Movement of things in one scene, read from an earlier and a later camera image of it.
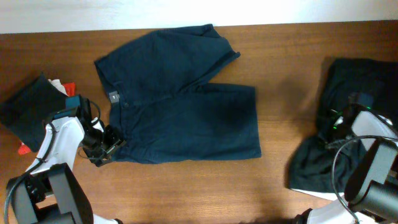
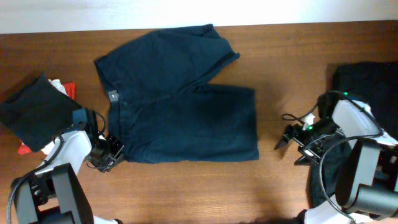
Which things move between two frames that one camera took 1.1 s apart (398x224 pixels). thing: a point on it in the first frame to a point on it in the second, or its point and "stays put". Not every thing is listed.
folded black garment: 25,112 stays put
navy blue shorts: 161,109 stays put
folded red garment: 69,89 stays put
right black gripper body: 330,134 to 306,136
